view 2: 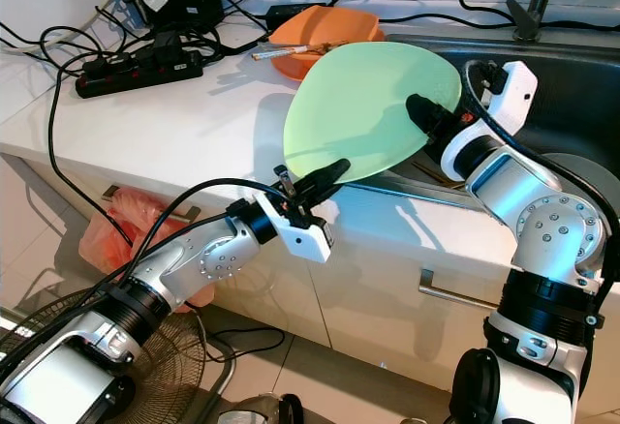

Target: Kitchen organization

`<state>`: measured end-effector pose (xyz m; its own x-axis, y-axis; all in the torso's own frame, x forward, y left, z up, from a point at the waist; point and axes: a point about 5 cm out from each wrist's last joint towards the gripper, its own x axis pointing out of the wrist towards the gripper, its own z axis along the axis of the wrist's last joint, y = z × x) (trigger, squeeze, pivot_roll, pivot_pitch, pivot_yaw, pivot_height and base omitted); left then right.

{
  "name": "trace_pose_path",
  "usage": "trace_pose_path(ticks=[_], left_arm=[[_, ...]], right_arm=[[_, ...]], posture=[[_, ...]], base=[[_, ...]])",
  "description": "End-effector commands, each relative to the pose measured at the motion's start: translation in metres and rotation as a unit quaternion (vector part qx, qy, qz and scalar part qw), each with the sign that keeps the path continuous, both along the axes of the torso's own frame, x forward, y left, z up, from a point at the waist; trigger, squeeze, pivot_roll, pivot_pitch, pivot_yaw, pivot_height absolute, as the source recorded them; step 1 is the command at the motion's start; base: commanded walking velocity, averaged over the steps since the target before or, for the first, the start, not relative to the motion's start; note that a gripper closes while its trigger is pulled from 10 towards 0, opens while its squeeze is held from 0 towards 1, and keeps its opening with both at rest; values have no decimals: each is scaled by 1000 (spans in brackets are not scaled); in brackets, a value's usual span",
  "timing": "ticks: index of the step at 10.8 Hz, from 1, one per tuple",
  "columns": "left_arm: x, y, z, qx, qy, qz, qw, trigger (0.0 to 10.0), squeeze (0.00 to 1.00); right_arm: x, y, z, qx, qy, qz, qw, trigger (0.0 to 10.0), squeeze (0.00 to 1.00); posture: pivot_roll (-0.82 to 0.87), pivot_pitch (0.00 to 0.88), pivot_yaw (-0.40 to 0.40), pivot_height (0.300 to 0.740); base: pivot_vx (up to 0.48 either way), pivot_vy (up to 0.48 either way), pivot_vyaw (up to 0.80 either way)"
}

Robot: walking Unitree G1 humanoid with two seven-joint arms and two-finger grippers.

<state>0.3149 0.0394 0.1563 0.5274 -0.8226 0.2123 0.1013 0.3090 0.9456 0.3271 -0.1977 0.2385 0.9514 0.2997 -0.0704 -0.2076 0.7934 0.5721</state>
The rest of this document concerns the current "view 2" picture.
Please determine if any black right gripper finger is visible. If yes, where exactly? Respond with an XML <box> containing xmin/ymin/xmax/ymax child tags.
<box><xmin>405</xmin><ymin>93</ymin><xmax>457</xmax><ymax>136</ymax></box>

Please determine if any light green plate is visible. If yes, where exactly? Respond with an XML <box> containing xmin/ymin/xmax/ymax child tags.
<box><xmin>283</xmin><ymin>42</ymin><xmax>463</xmax><ymax>183</ymax></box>

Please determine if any white kitchen cabinet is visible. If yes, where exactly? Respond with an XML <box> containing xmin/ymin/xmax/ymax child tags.
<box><xmin>0</xmin><ymin>143</ymin><xmax>543</xmax><ymax>415</ymax></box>

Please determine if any orange plate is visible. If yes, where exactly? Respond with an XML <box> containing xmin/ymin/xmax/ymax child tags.
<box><xmin>271</xmin><ymin>48</ymin><xmax>316</xmax><ymax>81</ymax></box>

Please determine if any dark grey faucet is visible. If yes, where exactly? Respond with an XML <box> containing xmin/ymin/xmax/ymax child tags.
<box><xmin>506</xmin><ymin>0</ymin><xmax>561</xmax><ymax>43</ymax></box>

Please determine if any orange bowl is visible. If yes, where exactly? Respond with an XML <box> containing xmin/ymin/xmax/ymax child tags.
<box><xmin>269</xmin><ymin>5</ymin><xmax>386</xmax><ymax>52</ymax></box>

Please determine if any stainless steel sink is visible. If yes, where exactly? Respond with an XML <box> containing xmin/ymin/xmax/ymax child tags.
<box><xmin>378</xmin><ymin>32</ymin><xmax>620</xmax><ymax>217</ymax></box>

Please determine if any small black power adapter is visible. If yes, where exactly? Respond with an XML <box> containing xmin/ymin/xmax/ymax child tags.
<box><xmin>263</xmin><ymin>3</ymin><xmax>306</xmax><ymax>30</ymax></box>

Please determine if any orange plastic bag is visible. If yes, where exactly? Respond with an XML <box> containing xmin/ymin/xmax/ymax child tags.
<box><xmin>79</xmin><ymin>190</ymin><xmax>214</xmax><ymax>309</ymax></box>

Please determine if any black power strip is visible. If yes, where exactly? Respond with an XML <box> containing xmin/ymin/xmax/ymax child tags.
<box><xmin>76</xmin><ymin>35</ymin><xmax>204</xmax><ymax>98</ymax></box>

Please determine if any grey robot foot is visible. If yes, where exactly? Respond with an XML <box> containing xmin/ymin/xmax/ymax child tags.
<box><xmin>218</xmin><ymin>393</ymin><xmax>306</xmax><ymax>424</ymax></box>

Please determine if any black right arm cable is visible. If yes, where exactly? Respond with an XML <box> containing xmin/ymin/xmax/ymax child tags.
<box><xmin>460</xmin><ymin>59</ymin><xmax>620</xmax><ymax>299</ymax></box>

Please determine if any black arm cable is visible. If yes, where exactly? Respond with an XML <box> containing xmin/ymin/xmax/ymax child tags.
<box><xmin>460</xmin><ymin>59</ymin><xmax>620</xmax><ymax>299</ymax></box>
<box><xmin>10</xmin><ymin>177</ymin><xmax>287</xmax><ymax>406</ymax></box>

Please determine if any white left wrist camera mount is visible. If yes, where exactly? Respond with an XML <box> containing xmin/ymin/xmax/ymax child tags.
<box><xmin>266</xmin><ymin>190</ymin><xmax>338</xmax><ymax>262</ymax></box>

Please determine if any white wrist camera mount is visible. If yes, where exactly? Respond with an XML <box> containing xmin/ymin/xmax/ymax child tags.
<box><xmin>441</xmin><ymin>59</ymin><xmax>539</xmax><ymax>181</ymax></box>
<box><xmin>266</xmin><ymin>190</ymin><xmax>338</xmax><ymax>262</ymax></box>

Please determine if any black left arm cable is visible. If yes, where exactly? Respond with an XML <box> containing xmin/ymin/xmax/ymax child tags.
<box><xmin>10</xmin><ymin>177</ymin><xmax>287</xmax><ymax>406</ymax></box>

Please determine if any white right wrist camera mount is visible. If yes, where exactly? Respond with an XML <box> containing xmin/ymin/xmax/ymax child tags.
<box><xmin>441</xmin><ymin>59</ymin><xmax>539</xmax><ymax>181</ymax></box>

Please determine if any thin black cable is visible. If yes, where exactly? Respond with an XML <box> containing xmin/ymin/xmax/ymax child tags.
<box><xmin>194</xmin><ymin>327</ymin><xmax>287</xmax><ymax>362</ymax></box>

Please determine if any silver cabinet door handle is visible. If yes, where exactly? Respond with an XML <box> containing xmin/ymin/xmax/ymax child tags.
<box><xmin>104</xmin><ymin>185</ymin><xmax>200</xmax><ymax>222</ymax></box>

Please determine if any black power strip cable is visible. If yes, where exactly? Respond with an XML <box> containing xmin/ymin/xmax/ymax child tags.
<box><xmin>48</xmin><ymin>51</ymin><xmax>146</xmax><ymax>251</ymax></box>

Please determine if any grey wire cage fan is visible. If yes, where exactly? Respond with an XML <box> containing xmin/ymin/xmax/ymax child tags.
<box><xmin>0</xmin><ymin>293</ymin><xmax>238</xmax><ymax>424</ymax></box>

